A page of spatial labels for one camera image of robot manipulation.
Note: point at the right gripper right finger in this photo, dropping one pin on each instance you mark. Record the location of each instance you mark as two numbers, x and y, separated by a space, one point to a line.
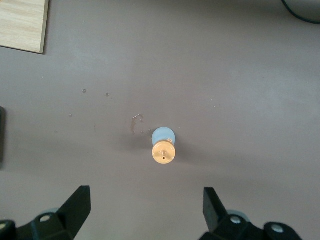
217 220

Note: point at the silver digital kitchen scale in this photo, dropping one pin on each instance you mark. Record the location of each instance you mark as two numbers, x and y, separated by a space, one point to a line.
2 137

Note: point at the wooden cutting board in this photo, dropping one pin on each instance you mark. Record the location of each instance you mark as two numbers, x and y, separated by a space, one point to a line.
20 25

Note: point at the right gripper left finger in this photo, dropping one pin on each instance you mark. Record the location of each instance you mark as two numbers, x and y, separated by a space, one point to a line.
72 215

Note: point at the brown table cover sheet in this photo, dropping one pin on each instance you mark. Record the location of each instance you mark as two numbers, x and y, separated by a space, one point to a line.
225 100

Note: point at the translucent sauce bottle orange cap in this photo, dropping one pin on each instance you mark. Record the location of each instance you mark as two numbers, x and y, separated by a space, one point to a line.
162 140

